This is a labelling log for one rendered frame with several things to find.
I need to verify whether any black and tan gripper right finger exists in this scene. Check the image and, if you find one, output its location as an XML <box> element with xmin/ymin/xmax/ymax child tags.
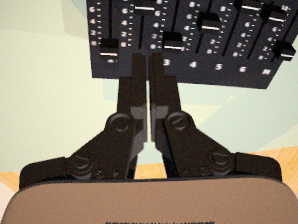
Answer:
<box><xmin>149</xmin><ymin>53</ymin><xmax>283</xmax><ymax>182</ymax></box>

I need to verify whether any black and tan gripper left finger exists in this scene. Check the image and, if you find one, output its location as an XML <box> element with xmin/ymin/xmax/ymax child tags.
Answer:
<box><xmin>19</xmin><ymin>53</ymin><xmax>148</xmax><ymax>189</ymax></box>

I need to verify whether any black lighting desk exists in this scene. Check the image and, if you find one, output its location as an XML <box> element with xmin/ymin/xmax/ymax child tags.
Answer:
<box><xmin>86</xmin><ymin>0</ymin><xmax>298</xmax><ymax>90</ymax></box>

